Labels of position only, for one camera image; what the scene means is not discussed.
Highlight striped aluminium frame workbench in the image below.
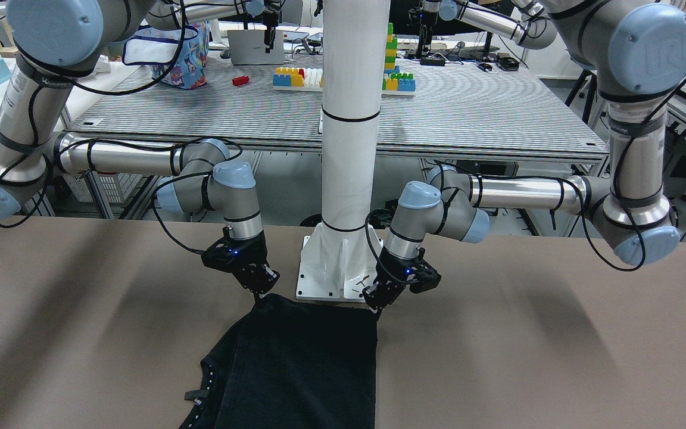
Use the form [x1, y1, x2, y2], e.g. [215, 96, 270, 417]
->
[21, 18, 671, 238]

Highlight colourful fabric bag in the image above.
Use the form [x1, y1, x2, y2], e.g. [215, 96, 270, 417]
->
[122, 21, 210, 89]

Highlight stacked colourful block tower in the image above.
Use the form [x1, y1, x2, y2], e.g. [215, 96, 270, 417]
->
[382, 22, 416, 96]

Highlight white plastic basket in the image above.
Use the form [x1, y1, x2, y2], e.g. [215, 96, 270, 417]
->
[63, 173, 143, 204]

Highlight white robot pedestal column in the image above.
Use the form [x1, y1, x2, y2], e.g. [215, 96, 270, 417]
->
[296, 1, 389, 303]

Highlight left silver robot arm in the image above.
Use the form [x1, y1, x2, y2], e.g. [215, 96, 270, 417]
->
[361, 1, 686, 312]

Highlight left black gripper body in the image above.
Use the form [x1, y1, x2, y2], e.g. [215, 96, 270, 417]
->
[362, 248, 441, 310]

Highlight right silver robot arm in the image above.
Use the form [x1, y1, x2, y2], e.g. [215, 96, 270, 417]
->
[0, 1, 279, 296]

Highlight silver laptop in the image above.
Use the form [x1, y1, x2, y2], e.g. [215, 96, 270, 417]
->
[227, 29, 284, 66]

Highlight black t-shirt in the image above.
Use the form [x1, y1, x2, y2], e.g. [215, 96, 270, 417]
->
[180, 294, 378, 428]

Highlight toy blocks on white tray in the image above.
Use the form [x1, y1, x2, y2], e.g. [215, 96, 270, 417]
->
[272, 66, 324, 92]

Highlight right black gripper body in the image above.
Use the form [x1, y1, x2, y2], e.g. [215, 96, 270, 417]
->
[201, 234, 280, 295]

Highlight red toy block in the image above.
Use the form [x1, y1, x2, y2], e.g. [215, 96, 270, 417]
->
[232, 76, 251, 86]

